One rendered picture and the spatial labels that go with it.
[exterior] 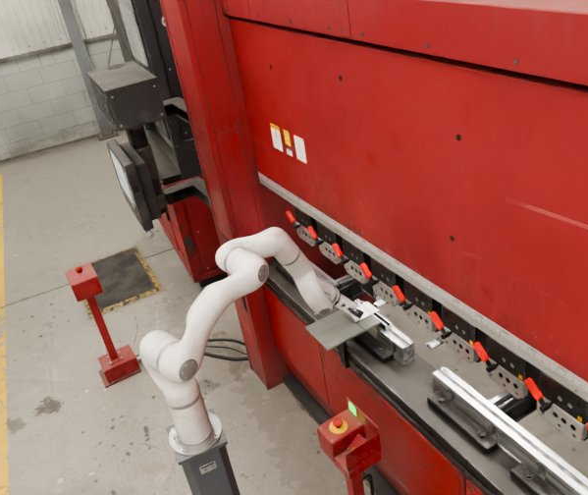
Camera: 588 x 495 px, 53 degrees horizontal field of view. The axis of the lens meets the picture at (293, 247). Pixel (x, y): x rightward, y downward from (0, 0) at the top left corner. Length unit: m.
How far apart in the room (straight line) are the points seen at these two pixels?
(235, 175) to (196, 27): 0.72
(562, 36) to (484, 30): 0.21
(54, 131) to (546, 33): 8.09
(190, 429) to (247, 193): 1.35
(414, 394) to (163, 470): 1.65
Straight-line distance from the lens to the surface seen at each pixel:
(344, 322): 2.53
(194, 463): 2.19
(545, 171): 1.50
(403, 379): 2.44
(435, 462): 2.40
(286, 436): 3.47
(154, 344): 1.96
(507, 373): 1.94
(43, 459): 3.92
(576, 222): 1.50
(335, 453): 2.41
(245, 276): 1.93
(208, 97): 2.82
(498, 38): 1.48
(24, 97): 8.91
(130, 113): 2.88
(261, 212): 3.10
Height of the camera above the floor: 2.58
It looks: 31 degrees down
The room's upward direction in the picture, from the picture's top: 10 degrees counter-clockwise
